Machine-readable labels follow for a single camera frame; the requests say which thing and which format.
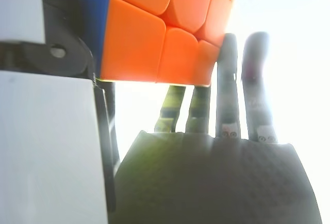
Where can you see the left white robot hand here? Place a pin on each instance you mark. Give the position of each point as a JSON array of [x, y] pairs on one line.
[[206, 182]]

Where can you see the yellow and blue puzzle cube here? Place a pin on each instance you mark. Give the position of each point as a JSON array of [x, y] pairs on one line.
[[144, 40]]

